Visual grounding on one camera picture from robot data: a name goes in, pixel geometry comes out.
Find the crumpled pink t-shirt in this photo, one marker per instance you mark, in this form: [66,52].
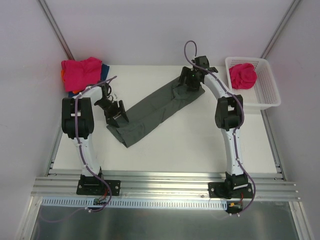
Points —
[243,76]

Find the dark grey t-shirt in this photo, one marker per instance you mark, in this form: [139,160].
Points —
[152,111]

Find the white slotted cable duct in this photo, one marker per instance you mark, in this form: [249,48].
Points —
[134,203]

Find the folded blue t-shirt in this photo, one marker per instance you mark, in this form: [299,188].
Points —
[103,76]

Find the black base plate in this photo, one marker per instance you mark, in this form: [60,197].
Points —
[95,187]
[220,190]

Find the folded orange t-shirt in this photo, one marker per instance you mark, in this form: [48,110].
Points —
[70,84]

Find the white plastic basket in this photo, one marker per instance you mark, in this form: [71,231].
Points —
[264,93]

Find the aluminium mounting rail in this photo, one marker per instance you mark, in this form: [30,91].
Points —
[165,185]

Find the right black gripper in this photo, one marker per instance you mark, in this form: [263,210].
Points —
[188,81]

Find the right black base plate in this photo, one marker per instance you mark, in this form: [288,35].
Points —
[220,190]

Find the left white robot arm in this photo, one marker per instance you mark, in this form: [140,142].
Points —
[77,121]

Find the folded pink t-shirt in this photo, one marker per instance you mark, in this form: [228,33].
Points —
[86,72]

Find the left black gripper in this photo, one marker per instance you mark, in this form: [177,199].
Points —
[114,111]

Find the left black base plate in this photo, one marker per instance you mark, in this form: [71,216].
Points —
[95,187]

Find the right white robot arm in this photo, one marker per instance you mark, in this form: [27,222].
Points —
[229,117]

